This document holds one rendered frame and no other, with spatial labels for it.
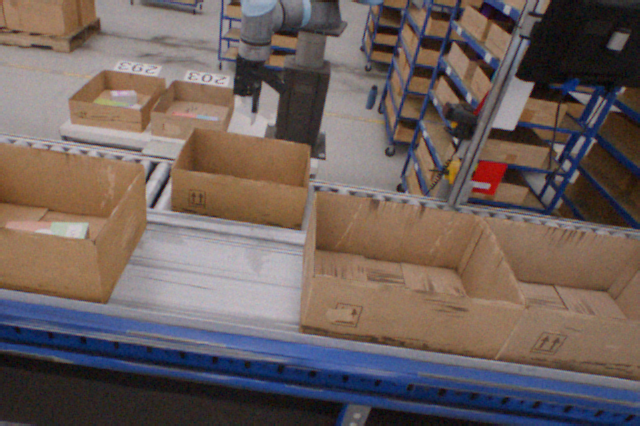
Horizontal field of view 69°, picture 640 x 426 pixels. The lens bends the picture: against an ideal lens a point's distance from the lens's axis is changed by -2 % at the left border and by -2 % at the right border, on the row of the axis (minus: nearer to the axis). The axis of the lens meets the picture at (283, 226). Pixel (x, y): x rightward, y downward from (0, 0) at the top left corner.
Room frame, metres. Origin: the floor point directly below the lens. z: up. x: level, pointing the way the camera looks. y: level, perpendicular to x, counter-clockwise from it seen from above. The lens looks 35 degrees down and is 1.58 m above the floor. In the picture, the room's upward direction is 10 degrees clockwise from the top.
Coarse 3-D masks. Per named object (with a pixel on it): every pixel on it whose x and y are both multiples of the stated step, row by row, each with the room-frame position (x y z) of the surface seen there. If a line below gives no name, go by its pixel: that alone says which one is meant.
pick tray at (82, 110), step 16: (96, 80) 1.91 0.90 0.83; (112, 80) 2.00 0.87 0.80; (128, 80) 2.00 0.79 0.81; (144, 80) 2.01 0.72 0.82; (160, 80) 2.01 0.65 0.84; (80, 96) 1.73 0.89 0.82; (96, 96) 1.89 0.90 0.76; (144, 96) 1.98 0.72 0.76; (160, 96) 1.91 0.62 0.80; (80, 112) 1.62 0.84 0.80; (96, 112) 1.63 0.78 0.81; (112, 112) 1.63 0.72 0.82; (128, 112) 1.63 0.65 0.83; (144, 112) 1.68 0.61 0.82; (112, 128) 1.63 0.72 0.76; (128, 128) 1.63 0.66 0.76; (144, 128) 1.67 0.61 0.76
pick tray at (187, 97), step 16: (176, 80) 2.01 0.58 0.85; (176, 96) 2.01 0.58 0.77; (192, 96) 2.02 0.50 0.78; (208, 96) 2.02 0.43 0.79; (224, 96) 2.02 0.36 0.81; (160, 112) 1.64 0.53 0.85; (192, 112) 1.90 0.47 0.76; (208, 112) 1.92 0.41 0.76; (224, 112) 1.95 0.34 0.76; (160, 128) 1.64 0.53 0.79; (176, 128) 1.64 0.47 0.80; (192, 128) 1.64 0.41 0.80; (208, 128) 1.65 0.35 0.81; (224, 128) 1.68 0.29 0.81
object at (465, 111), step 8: (448, 104) 1.56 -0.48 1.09; (456, 104) 1.57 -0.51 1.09; (448, 112) 1.53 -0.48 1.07; (456, 112) 1.53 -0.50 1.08; (464, 112) 1.53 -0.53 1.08; (472, 112) 1.54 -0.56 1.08; (456, 120) 1.53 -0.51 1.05; (464, 120) 1.53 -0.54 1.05; (472, 120) 1.53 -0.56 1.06; (456, 128) 1.55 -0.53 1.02; (464, 128) 1.54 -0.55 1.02
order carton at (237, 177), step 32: (192, 160) 1.39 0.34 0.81; (224, 160) 1.41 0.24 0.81; (256, 160) 1.42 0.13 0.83; (288, 160) 1.42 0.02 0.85; (192, 192) 1.13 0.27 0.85; (224, 192) 1.13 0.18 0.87; (256, 192) 1.13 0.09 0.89; (288, 192) 1.13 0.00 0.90; (256, 224) 1.13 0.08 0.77; (288, 224) 1.13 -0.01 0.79
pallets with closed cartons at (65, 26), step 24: (0, 0) 4.63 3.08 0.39; (24, 0) 4.60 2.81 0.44; (48, 0) 4.64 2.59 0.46; (72, 0) 4.94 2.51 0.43; (0, 24) 4.62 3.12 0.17; (24, 24) 4.60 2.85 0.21; (48, 24) 4.63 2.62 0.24; (72, 24) 4.88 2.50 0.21; (96, 24) 5.55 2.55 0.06; (72, 48) 4.72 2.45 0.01
